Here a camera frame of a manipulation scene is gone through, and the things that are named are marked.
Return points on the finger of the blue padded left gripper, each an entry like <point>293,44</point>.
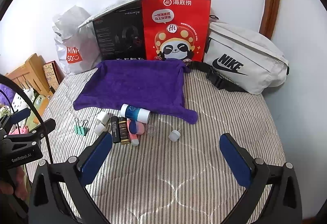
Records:
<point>19,116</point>

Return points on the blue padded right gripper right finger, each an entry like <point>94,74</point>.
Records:
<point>238,159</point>

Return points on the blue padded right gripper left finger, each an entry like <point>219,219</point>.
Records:
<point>92,158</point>

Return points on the green binder clip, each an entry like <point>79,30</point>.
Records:
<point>80,127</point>

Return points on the white round plug adapter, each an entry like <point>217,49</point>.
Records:
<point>99,129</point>

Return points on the black gold lipstick box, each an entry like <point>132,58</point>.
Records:
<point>123,130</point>

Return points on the pink white tube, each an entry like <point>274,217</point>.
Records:
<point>134,140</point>

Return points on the white square charger plug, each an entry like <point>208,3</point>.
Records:
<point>103,117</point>

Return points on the small white night light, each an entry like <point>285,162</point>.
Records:
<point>174,135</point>

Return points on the clear plastic cap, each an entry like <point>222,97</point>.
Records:
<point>150,130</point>

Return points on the blue white cylinder bottle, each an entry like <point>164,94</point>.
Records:
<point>135,113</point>

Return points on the black lighter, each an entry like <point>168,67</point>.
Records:
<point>115,131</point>

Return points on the purple plush toy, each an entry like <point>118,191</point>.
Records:
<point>7,95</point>

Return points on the wooden furniture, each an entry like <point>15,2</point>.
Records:
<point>31,75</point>

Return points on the patterned brown box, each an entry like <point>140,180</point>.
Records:
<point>53,74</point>

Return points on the white Miniso plastic bag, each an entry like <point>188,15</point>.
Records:
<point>76,46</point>

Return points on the white Nike waist bag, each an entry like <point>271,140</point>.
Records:
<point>241,60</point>

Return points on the purple towel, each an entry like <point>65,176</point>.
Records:
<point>156,86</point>

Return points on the black headset box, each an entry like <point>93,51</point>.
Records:
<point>119,30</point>

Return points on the red panda paper bag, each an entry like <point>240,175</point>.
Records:
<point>175,29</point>

